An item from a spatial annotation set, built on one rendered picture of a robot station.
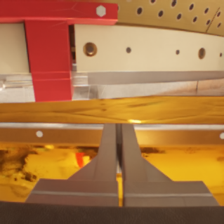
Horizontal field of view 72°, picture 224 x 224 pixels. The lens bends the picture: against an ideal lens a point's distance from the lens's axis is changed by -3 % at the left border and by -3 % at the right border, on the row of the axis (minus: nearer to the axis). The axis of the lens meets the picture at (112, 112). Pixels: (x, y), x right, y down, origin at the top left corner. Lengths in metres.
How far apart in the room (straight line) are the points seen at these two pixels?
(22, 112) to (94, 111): 0.12
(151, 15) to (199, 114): 0.16
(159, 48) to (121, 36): 0.05
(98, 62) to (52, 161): 0.19
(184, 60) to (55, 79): 0.16
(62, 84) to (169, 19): 0.18
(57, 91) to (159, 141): 0.19
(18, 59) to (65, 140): 0.16
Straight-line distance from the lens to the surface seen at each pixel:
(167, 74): 0.29
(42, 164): 0.30
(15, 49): 0.19
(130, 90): 0.24
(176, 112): 0.27
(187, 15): 0.29
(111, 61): 0.18
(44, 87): 0.17
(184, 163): 0.30
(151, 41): 0.20
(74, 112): 0.26
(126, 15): 0.24
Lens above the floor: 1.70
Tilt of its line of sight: 17 degrees up
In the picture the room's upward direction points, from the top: 180 degrees clockwise
